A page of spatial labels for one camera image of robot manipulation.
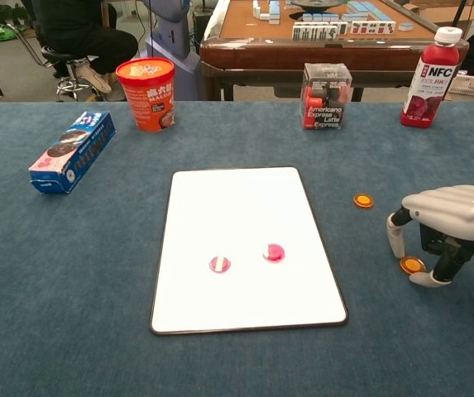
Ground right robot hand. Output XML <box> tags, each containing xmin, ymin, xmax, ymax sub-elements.
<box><xmin>386</xmin><ymin>184</ymin><xmax>474</xmax><ymax>288</ymax></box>

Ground red juice bottle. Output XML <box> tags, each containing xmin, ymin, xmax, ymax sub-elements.
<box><xmin>400</xmin><ymin>26</ymin><xmax>469</xmax><ymax>129</ymax></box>

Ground clear coffee capsule box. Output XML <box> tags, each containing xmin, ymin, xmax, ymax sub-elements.
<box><xmin>299</xmin><ymin>62</ymin><xmax>353</xmax><ymax>132</ymax></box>

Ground red print mahjong tile row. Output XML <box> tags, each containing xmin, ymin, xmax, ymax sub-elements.
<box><xmin>338</xmin><ymin>21</ymin><xmax>397</xmax><ymax>36</ymax></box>

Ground blue mahjong tile row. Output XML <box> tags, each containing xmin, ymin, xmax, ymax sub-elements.
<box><xmin>301</xmin><ymin>12</ymin><xmax>370</xmax><ymax>23</ymax></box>
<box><xmin>347</xmin><ymin>0</ymin><xmax>382</xmax><ymax>14</ymax></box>

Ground green print mahjong tile row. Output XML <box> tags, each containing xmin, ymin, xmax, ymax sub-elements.
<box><xmin>292</xmin><ymin>23</ymin><xmax>340</xmax><ymax>41</ymax></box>

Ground white magnetic board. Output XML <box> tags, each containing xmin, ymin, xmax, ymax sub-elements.
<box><xmin>149</xmin><ymin>166</ymin><xmax>349</xmax><ymax>336</ymax></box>

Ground dark mahjong table centre dish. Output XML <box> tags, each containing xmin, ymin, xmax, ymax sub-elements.
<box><xmin>290</xmin><ymin>0</ymin><xmax>347</xmax><ymax>12</ymax></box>

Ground brown mahjong table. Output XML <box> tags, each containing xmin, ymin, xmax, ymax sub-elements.
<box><xmin>199</xmin><ymin>0</ymin><xmax>469</xmax><ymax>103</ymax></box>

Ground stacked blue mahjong tiles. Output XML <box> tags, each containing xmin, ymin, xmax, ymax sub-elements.
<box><xmin>252</xmin><ymin>0</ymin><xmax>281</xmax><ymax>22</ymax></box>

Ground orange instant noodle cup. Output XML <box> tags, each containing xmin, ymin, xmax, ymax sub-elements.
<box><xmin>115</xmin><ymin>57</ymin><xmax>176</xmax><ymax>133</ymax></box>

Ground blue grey machine base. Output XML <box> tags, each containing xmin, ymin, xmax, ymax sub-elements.
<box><xmin>139</xmin><ymin>0</ymin><xmax>201</xmax><ymax>101</ymax></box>

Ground blue cookie box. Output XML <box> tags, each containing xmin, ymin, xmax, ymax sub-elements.
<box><xmin>28</xmin><ymin>109</ymin><xmax>117</xmax><ymax>195</ymax></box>

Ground seated person in black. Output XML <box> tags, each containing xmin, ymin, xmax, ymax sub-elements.
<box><xmin>31</xmin><ymin>0</ymin><xmax>139</xmax><ymax>95</ymax></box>

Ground chrome swivel stool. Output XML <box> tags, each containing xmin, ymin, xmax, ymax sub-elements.
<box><xmin>41</xmin><ymin>44</ymin><xmax>97</xmax><ymax>103</ymax></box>

